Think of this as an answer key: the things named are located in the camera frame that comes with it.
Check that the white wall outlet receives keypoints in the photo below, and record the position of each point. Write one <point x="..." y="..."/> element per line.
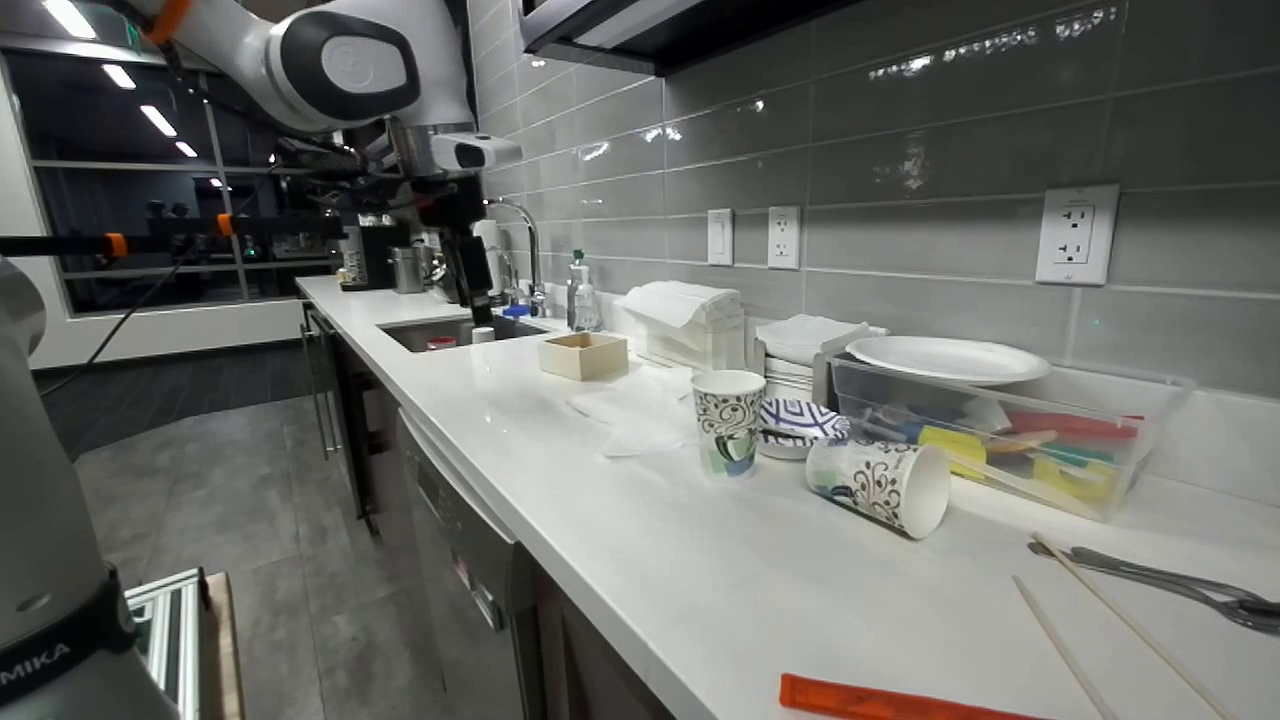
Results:
<point x="1078" y="234"/>
<point x="781" y="238"/>

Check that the chrome sink faucet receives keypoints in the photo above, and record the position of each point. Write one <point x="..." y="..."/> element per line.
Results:
<point x="534" y="263"/>

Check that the small wooden box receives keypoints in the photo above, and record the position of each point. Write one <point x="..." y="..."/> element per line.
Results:
<point x="586" y="361"/>

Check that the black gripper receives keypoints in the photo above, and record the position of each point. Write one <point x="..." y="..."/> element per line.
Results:
<point x="462" y="223"/>

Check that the grey napkin holder box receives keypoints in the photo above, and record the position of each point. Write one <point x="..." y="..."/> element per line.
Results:
<point x="814" y="337"/>

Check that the orange flat strip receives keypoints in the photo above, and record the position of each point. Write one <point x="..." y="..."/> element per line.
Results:
<point x="867" y="700"/>

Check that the blue patterned bowl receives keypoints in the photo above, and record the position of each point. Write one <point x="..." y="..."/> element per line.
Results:
<point x="806" y="424"/>

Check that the black coffee machine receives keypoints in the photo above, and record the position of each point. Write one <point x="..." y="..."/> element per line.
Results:
<point x="364" y="256"/>

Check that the metal cup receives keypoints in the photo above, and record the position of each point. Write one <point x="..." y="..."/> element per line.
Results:
<point x="417" y="270"/>

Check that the clear napkin dispenser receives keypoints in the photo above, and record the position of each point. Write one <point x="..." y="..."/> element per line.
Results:
<point x="686" y="322"/>

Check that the white light switch plate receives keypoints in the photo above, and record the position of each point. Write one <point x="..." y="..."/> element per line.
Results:
<point x="722" y="238"/>

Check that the red plastic utensil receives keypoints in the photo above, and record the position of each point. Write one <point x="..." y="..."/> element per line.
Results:
<point x="1080" y="424"/>

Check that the black range hood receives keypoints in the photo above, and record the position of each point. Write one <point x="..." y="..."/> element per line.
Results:
<point x="666" y="24"/>

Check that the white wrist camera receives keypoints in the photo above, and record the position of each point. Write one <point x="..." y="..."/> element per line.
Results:
<point x="462" y="149"/>

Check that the yellow plastic utensil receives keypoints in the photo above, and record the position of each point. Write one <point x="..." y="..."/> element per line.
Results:
<point x="954" y="455"/>

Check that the patterned paper cup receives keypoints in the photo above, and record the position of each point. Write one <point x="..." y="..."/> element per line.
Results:
<point x="729" y="422"/>
<point x="872" y="483"/>

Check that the metal utensil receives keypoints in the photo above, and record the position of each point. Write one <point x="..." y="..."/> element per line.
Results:
<point x="1172" y="583"/>

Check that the stainless dishwasher front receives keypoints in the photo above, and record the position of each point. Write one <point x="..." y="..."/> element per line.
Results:
<point x="452" y="545"/>

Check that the aluminium frame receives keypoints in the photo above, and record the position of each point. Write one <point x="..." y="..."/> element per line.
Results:
<point x="167" y="641"/>

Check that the kitchen sink basin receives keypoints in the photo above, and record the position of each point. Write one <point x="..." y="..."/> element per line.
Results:
<point x="425" y="334"/>

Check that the wooden chopstick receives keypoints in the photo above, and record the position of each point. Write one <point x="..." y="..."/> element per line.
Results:
<point x="1063" y="644"/>
<point x="1135" y="627"/>

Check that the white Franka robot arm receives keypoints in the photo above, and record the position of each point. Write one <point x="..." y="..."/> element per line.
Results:
<point x="243" y="55"/>

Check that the orange clamp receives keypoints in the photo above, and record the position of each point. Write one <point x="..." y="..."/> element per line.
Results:
<point x="224" y="224"/>
<point x="119" y="246"/>

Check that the clear plastic utensil bin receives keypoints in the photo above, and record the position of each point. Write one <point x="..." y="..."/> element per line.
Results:
<point x="1135" y="413"/>

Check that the wooden board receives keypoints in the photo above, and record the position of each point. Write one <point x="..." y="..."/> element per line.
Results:
<point x="223" y="653"/>

